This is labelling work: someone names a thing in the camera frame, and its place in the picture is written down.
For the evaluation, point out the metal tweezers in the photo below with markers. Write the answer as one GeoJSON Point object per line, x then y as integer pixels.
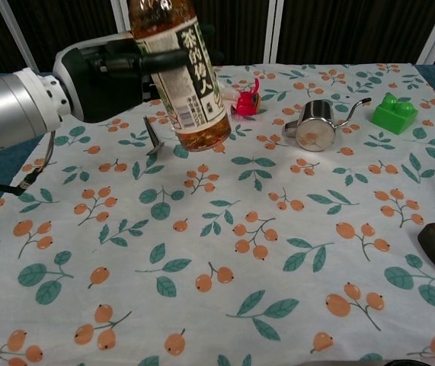
{"type": "Point", "coordinates": [155, 139]}

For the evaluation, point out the white feather shuttlecock, red base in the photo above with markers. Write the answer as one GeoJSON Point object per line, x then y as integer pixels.
{"type": "Point", "coordinates": [247, 103]}

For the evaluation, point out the floral leaf and berry tablecloth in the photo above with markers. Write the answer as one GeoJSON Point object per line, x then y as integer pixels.
{"type": "Point", "coordinates": [217, 236]}

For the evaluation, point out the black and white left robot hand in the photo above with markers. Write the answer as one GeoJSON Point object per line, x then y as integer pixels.
{"type": "Point", "coordinates": [103, 84]}

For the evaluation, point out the silver-blue left robot arm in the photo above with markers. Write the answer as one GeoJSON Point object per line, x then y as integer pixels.
{"type": "Point", "coordinates": [11, 110]}

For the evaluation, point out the stainless steel long-spout pot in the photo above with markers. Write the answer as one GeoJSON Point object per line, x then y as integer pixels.
{"type": "Point", "coordinates": [314, 129]}

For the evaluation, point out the green toy building brick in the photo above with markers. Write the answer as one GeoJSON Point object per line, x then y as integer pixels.
{"type": "Point", "coordinates": [394, 114]}

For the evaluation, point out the transparent tea bottle with label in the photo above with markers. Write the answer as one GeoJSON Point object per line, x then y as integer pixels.
{"type": "Point", "coordinates": [194, 106]}

